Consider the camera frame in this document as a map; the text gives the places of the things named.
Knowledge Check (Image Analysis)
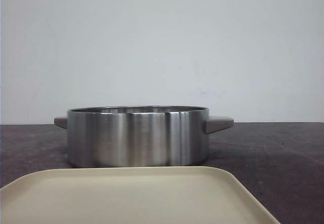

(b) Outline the stainless steel steamer pot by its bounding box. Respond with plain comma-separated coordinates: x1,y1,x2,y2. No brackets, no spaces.
54,105,234,168

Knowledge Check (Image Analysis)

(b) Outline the cream plastic tray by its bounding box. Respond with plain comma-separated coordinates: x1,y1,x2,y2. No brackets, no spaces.
1,166,277,223

